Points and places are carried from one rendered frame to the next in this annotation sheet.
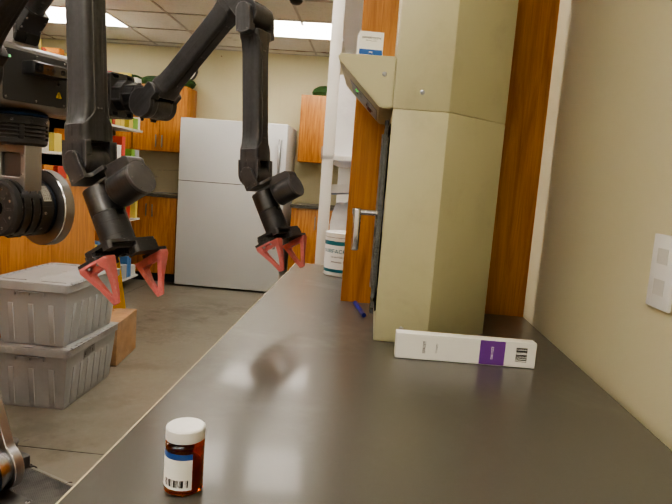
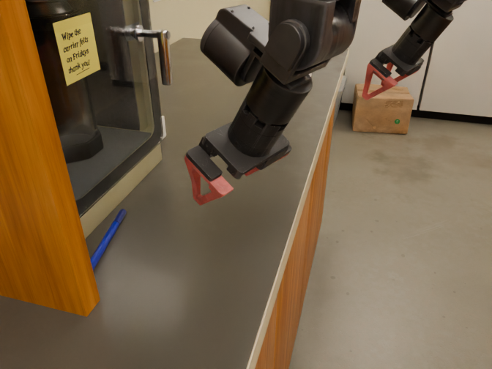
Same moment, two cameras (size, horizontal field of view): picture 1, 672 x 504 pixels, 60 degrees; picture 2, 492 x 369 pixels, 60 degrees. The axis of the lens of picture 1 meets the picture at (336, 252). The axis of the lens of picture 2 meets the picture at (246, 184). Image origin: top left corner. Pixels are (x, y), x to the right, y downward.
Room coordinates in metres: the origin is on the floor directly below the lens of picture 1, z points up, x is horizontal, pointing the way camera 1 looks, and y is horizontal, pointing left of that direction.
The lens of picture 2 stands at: (1.87, 0.25, 1.35)
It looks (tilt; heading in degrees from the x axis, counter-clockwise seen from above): 31 degrees down; 193
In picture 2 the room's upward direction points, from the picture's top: straight up
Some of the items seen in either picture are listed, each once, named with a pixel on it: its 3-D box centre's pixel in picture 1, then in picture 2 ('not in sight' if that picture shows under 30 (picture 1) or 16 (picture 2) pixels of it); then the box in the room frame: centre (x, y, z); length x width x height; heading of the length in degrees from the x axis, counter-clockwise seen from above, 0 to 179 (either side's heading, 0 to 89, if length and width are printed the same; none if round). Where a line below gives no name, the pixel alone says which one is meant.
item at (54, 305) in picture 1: (60, 301); not in sight; (3.08, 1.48, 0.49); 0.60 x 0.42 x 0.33; 177
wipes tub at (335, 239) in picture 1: (343, 253); not in sight; (1.97, -0.03, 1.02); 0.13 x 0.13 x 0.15
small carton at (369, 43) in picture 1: (369, 49); not in sight; (1.26, -0.04, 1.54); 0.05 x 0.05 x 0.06; 4
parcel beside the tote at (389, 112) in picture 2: not in sight; (380, 107); (-1.38, 0.58, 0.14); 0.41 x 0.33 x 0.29; 93
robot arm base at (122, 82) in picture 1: (129, 96); not in sight; (1.64, 0.61, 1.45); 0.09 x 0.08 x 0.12; 154
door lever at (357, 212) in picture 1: (363, 228); (156, 56); (1.22, -0.05, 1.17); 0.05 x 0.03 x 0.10; 86
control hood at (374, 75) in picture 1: (366, 93); not in sight; (1.33, -0.04, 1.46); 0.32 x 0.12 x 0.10; 177
